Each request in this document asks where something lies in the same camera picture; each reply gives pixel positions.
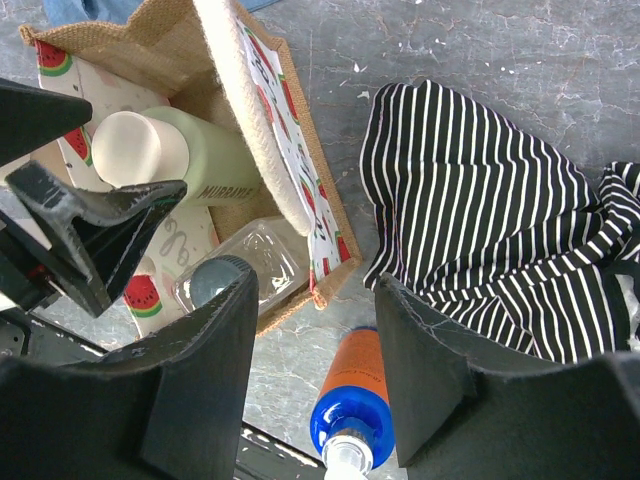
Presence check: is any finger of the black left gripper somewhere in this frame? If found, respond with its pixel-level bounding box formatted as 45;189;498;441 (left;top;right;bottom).
6;161;187;317
0;79;93;166

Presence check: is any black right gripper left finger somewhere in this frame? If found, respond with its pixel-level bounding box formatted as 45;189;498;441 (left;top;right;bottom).
0;268;260;480

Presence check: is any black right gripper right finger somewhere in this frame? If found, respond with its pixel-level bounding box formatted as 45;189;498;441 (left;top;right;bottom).
375;275;639;479

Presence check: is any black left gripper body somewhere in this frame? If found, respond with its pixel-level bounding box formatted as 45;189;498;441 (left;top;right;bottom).
1;212;61;313

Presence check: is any white bottle with cream cap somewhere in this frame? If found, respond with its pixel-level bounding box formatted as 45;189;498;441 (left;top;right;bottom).
91;106;261;206

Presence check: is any orange bottle with blue cap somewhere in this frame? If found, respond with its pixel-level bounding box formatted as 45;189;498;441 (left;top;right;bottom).
309;327;395;479

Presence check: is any watermelon print canvas bag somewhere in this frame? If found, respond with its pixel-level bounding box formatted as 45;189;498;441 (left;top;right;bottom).
20;1;361;335

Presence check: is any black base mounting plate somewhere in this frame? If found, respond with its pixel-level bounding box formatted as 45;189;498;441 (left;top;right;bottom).
0;304;331;480

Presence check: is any blue denim cloth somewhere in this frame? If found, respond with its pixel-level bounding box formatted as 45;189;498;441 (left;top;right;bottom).
41;0;281;27

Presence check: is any clear bottle with grey cap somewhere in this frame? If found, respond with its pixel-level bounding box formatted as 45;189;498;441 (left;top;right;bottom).
173;216;309;315

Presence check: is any black white striped cloth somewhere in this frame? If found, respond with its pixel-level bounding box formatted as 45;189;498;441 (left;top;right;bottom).
360;81;639;364

